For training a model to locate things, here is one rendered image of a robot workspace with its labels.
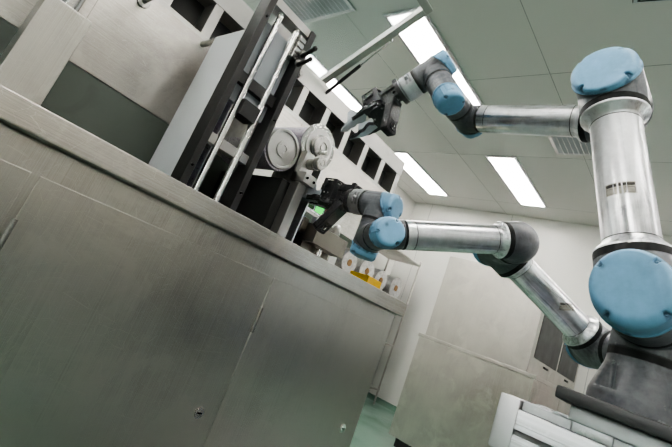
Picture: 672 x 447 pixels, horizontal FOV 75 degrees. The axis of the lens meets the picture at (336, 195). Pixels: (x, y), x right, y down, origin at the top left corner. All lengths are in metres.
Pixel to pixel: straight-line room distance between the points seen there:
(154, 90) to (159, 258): 0.74
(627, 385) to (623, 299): 0.17
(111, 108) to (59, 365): 0.79
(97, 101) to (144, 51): 0.20
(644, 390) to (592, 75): 0.55
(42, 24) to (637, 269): 1.15
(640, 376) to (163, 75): 1.37
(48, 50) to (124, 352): 0.63
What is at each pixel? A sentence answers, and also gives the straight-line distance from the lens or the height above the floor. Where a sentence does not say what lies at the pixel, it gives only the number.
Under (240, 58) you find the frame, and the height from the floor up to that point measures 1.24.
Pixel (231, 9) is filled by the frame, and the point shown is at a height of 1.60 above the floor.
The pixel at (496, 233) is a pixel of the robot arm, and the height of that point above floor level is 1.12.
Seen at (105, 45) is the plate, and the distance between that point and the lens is 1.44.
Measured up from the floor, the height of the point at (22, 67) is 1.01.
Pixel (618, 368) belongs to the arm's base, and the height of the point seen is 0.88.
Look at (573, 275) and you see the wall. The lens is 5.70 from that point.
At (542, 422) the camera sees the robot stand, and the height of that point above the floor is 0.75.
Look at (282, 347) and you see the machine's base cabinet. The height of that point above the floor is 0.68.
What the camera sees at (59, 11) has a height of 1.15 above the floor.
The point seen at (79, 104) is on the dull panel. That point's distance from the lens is 1.40.
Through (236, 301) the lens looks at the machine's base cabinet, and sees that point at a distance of 0.95.
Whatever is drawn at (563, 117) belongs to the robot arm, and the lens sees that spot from 1.15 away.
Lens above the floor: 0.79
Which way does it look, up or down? 14 degrees up
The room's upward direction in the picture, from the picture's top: 22 degrees clockwise
